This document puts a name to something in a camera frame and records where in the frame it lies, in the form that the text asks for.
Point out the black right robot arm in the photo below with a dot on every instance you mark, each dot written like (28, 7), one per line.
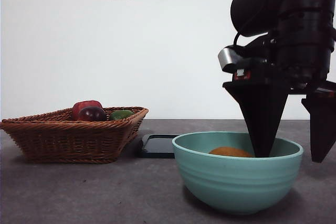
(302, 24)

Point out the brown wicker basket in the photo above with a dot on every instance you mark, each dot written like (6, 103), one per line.
(65, 142)

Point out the black rectangular tray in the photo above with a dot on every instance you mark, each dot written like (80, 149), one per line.
(157, 146)

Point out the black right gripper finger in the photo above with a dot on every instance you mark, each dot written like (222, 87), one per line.
(260, 116)
(323, 129)

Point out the green fruit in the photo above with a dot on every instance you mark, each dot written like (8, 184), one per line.
(119, 115)

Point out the red apple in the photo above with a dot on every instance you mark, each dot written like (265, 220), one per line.
(84, 105)

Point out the teal bowl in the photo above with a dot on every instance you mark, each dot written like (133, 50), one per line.
(231, 182)

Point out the dark purple fruit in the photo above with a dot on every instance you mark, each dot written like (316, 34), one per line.
(92, 115)

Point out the pale grey camera box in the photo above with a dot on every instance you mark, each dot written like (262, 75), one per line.
(227, 57)

